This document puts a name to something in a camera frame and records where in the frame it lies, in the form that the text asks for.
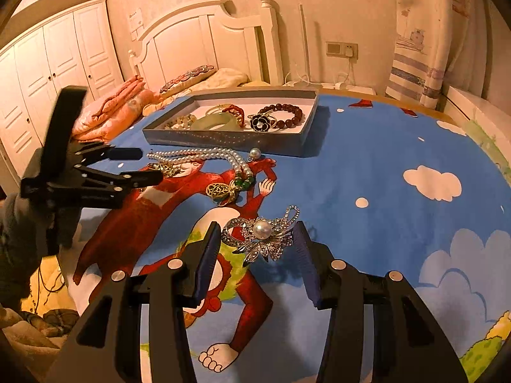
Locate dark embroidered pillow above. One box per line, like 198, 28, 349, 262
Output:
160, 66, 218, 95

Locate white charging cables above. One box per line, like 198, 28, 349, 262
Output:
284, 58, 360, 88

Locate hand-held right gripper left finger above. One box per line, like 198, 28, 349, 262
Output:
44, 221, 222, 383

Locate red braided bracelet gold beads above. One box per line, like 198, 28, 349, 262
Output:
221, 104, 247, 128

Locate pale jade bangle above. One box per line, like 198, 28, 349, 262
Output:
189, 112, 244, 131

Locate grey shallow tray box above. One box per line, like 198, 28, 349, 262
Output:
142, 89, 320, 158

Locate pearl necklace with green pendant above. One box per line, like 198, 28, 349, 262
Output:
147, 147, 262, 208

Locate orange folded quilt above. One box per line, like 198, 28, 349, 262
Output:
72, 75, 161, 143

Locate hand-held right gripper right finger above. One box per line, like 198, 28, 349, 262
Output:
293, 221, 469, 383

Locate cream pillow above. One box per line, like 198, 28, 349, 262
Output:
187, 68, 249, 93

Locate beige stone bead bracelet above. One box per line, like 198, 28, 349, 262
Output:
164, 114, 198, 131

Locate wall socket panel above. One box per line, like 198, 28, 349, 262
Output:
326, 41, 358, 59

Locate paper note on wall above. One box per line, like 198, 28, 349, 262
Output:
128, 8, 145, 41

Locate black flower brooch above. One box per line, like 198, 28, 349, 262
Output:
249, 112, 277, 132

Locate pair of slippers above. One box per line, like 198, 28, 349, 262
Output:
22, 308, 79, 338

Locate white wardrobe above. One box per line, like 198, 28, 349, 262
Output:
0, 0, 125, 162

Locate rhinestone pearl brooch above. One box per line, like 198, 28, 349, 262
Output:
221, 205, 300, 264

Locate wide gold filigree bangle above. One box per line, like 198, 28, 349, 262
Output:
147, 162, 181, 177

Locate white power strip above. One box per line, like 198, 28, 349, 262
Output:
323, 83, 377, 95

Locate dark red bead bracelet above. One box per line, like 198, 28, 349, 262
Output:
257, 104, 306, 129

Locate blue cartoon printed blanket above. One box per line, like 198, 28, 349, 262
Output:
72, 90, 511, 383

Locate striped printed curtain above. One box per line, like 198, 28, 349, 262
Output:
385, 0, 493, 109

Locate white bed headboard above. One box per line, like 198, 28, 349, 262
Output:
128, 0, 285, 88

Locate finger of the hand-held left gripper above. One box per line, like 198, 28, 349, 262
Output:
82, 165, 165, 199
74, 144, 143, 161

